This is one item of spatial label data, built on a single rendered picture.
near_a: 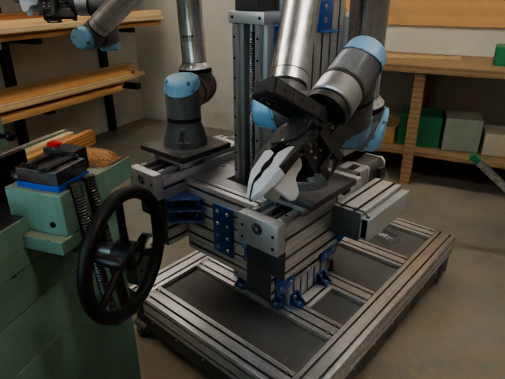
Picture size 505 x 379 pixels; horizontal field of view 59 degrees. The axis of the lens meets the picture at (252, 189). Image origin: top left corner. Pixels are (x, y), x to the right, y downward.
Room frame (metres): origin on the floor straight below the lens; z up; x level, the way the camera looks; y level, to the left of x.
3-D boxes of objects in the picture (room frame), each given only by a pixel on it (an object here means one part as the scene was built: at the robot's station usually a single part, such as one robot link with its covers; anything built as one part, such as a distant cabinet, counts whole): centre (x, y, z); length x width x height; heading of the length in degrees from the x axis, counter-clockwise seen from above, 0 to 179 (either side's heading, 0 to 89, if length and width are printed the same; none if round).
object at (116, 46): (1.66, 0.52, 1.16); 0.11 x 0.08 x 0.11; 166
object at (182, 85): (1.48, 0.23, 0.98); 0.13 x 0.12 x 0.14; 166
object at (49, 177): (0.84, 0.40, 0.99); 0.13 x 0.11 x 0.06; 161
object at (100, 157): (1.10, 0.42, 0.91); 0.12 x 0.09 x 0.03; 71
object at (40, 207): (0.83, 0.40, 0.91); 0.15 x 0.14 x 0.09; 161
